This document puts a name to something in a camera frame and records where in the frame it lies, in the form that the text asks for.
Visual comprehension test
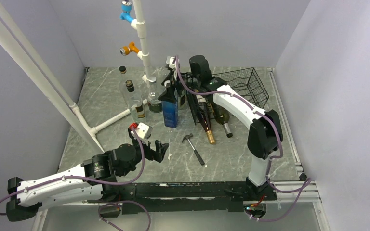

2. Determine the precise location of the blue pipe nozzle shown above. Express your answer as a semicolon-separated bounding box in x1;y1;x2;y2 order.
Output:
120;0;133;23

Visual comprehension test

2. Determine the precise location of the red wine bottle gold cap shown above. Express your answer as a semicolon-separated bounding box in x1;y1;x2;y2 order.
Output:
192;95;215;145

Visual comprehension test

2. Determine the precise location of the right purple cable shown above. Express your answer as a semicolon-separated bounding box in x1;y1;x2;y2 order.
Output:
173;54;313;223

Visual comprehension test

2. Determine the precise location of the clear bottle white label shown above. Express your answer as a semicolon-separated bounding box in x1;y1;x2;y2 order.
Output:
119;66;135;104

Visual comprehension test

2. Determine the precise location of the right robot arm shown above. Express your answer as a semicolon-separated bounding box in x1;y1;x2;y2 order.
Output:
160;55;283;200

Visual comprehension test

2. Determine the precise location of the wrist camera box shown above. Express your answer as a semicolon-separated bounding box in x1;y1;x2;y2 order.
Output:
128;122;153;140
166;56;177;71

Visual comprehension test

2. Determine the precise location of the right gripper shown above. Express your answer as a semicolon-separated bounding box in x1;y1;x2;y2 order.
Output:
158;69;200;104

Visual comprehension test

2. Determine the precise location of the white pvc pipe frame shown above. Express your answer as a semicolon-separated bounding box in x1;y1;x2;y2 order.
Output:
0;0;151;154

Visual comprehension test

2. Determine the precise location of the clear bottle dark label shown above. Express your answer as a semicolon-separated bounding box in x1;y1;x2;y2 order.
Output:
147;77;162;113

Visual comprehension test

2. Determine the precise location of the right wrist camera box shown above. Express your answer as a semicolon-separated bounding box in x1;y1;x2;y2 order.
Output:
166;56;177;71

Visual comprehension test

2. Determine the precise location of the purple cable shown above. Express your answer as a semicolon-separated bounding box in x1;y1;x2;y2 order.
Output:
0;127;152;231
173;54;313;223

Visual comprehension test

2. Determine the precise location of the green wine bottle silver cap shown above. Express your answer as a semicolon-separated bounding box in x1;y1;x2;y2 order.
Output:
213;105;233;138

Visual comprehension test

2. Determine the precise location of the blue label clear bottle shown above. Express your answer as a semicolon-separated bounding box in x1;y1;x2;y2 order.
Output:
162;101;178;128

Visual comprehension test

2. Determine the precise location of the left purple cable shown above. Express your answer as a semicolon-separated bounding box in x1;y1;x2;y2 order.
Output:
0;127;152;231

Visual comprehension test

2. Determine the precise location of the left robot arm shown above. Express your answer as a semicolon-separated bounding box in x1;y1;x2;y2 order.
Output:
4;123;169;222

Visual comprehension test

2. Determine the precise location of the black wire wine rack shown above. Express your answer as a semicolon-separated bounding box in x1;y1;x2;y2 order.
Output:
186;67;269;124

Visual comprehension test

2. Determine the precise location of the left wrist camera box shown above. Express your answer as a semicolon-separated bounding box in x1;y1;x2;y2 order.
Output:
128;122;153;140

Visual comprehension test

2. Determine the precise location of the orange pipe nozzle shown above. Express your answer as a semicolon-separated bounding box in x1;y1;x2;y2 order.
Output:
120;42;140;56

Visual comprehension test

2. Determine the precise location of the clear frosted wine bottle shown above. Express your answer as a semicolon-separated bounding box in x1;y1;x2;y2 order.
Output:
177;90;186;110

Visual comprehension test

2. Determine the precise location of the small grey hammer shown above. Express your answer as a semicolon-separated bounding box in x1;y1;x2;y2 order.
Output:
182;133;205;166

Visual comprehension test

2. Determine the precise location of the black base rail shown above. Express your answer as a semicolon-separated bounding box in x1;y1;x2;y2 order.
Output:
98;181;277;215

